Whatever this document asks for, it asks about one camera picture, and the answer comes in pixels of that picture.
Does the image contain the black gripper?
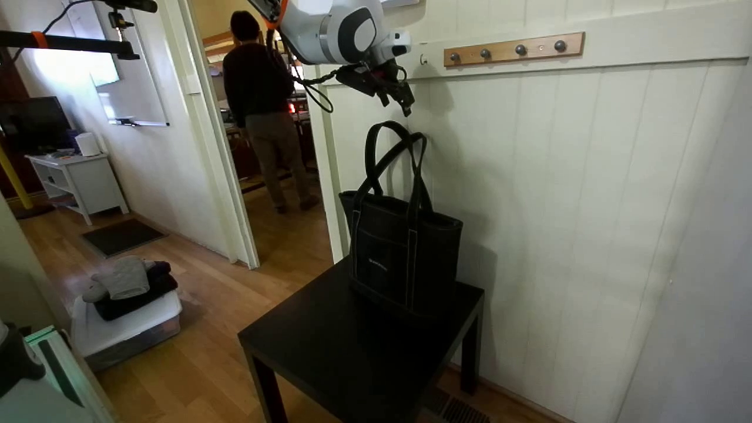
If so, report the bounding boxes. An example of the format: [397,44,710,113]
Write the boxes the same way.
[333,58,418,121]

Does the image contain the black tote bag white stitching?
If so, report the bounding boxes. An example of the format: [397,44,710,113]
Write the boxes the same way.
[337,121,466,319]

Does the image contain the wooden coat rack with pegs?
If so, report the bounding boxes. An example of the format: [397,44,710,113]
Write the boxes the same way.
[441,31,587,70]

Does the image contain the person in dark sweater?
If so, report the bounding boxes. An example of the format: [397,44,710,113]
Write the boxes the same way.
[222,9,323,217]

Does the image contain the black square side table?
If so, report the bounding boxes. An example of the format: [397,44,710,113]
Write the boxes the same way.
[238,256,486,423]

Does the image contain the dark door mat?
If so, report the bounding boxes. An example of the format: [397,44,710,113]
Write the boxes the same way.
[82,217,168,259]

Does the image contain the white item on cabinet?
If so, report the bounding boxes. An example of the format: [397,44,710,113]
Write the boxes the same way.
[74,129,106,158]

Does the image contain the black folded cloth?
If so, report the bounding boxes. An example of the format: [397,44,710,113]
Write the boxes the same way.
[91,259,180,322]

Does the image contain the dark floor vent grille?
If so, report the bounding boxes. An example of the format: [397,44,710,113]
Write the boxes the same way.
[421,387,491,423]

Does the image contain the grey folded cloth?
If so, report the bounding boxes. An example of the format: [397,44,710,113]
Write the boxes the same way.
[82,259,153,305]

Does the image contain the black horizontal stand bar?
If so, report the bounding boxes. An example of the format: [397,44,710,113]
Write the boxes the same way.
[0,28,141,62]

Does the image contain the white small cabinet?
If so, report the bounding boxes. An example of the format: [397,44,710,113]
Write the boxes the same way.
[25,151,130,228]

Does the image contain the white flat storage box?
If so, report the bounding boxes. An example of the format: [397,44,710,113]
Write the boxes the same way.
[69,289,185,362]

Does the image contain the dark monitor screen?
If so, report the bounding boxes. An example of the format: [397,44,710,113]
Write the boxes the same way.
[0,95,77,158]

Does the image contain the white green striped box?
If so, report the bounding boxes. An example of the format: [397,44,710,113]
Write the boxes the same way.
[21,324,104,412]

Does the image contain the black lumpy object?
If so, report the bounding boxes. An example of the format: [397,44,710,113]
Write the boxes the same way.
[0,322,48,399]

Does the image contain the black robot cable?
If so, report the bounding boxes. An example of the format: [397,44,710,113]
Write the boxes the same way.
[290,58,343,117]

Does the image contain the white door frame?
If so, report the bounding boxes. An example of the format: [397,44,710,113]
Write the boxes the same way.
[158,0,263,270]

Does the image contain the wall whiteboard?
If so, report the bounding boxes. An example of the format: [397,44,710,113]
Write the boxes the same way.
[97,31,172,129]

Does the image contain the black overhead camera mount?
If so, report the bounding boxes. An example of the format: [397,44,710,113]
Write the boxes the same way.
[98,0,160,31]

